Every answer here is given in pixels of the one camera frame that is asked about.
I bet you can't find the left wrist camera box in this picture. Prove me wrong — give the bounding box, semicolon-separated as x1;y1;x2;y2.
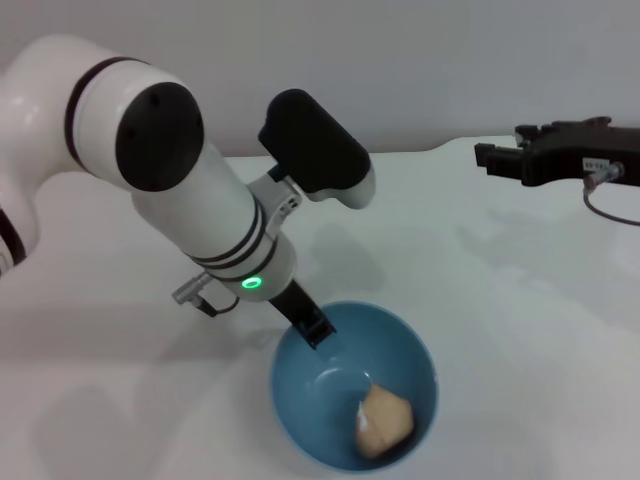
256;88;378;211

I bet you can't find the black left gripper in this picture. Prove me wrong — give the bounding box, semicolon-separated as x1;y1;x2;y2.
267;279;338;350

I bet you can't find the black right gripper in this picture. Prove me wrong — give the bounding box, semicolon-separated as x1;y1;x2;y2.
472;116;640;190

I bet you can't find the right arm connector cable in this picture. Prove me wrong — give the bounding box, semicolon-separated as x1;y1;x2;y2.
581;160;640;225

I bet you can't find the arm connector cable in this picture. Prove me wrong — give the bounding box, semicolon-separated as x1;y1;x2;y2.
171;272;241;318
581;160;640;225

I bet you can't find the blue ceramic bowl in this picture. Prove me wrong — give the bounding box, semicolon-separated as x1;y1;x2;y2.
269;300;440;473

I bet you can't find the beige egg yolk pastry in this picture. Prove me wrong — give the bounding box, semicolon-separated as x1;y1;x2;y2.
354;383;417;460

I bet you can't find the left arm connector cable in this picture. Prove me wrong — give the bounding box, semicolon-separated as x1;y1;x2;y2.
171;272;241;318

